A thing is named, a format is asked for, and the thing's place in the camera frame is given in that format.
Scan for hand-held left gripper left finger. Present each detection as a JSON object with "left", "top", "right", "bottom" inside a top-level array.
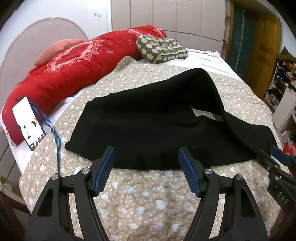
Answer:
[{"left": 27, "top": 146, "right": 116, "bottom": 241}]

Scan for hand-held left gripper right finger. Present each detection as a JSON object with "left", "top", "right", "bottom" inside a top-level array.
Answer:
[{"left": 178, "top": 147, "right": 269, "bottom": 241}]

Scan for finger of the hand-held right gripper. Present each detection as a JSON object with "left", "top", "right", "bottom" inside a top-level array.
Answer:
[
  {"left": 269, "top": 145, "right": 296, "bottom": 167},
  {"left": 258, "top": 149, "right": 282, "bottom": 174}
]

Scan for black pants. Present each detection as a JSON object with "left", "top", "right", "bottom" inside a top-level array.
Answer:
[{"left": 65, "top": 68, "right": 285, "bottom": 171}]

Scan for red printed bag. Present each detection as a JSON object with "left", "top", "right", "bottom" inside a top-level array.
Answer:
[{"left": 283, "top": 142, "right": 296, "bottom": 156}]

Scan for beige spotted quilt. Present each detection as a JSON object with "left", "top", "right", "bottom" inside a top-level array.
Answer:
[{"left": 20, "top": 57, "right": 284, "bottom": 241}]

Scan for cluttered white shelf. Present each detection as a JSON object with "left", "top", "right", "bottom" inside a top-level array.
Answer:
[{"left": 265, "top": 46, "right": 296, "bottom": 139}]

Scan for smartphone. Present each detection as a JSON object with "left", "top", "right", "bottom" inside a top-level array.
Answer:
[{"left": 12, "top": 97, "right": 47, "bottom": 151}]

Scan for yellow door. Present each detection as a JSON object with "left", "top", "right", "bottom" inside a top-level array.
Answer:
[{"left": 251, "top": 13, "right": 281, "bottom": 98}]

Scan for red floral duvet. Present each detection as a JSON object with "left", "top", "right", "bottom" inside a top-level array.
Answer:
[{"left": 1, "top": 25, "right": 167, "bottom": 145}]

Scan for dark green curtain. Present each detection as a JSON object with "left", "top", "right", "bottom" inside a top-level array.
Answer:
[{"left": 229, "top": 5, "right": 256, "bottom": 75}]

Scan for green patterned cushion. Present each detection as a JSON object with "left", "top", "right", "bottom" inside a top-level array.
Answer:
[{"left": 135, "top": 35, "right": 188, "bottom": 64}]

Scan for pink pillow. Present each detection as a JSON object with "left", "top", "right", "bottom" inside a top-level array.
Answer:
[{"left": 35, "top": 39, "right": 85, "bottom": 66}]

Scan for pale round headboard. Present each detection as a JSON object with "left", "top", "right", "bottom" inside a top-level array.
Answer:
[{"left": 0, "top": 20, "right": 89, "bottom": 93}]

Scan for pale wardrobe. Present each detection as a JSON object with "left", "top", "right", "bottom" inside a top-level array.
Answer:
[{"left": 110, "top": 0, "right": 226, "bottom": 52}]

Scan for blue lanyard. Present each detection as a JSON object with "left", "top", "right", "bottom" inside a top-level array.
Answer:
[{"left": 29, "top": 101, "right": 62, "bottom": 174}]

